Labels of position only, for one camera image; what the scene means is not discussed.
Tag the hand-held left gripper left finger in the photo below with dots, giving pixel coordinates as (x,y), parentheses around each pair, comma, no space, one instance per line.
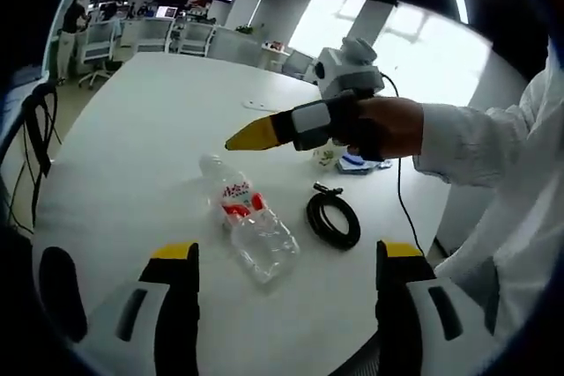
(176,305)

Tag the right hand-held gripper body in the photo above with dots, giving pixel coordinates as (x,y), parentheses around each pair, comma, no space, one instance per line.
(348,70)

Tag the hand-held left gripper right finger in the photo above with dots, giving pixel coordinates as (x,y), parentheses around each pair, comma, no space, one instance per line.
(396,314)

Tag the paper cup green print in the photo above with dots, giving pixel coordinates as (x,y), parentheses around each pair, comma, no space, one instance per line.
(324,158)

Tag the clear bag with blue pad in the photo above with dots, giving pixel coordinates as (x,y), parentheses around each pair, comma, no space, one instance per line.
(357,164)

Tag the clear plastic bottle red label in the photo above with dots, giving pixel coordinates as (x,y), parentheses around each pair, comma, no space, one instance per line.
(260,239)

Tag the person's right hand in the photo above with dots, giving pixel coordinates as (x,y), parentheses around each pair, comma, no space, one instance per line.
(392,127)

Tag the potted green plant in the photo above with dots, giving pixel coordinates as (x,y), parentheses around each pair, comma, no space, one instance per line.
(249,29)

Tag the black chair armrest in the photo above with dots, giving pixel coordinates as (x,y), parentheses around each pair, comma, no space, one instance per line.
(61,292)

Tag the white office chair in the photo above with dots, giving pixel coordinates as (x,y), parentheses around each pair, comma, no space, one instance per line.
(196,39)
(97,41)

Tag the person in white coat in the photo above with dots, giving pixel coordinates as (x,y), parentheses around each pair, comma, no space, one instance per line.
(529,239)

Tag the white table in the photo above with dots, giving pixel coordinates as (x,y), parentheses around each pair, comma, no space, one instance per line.
(154,138)

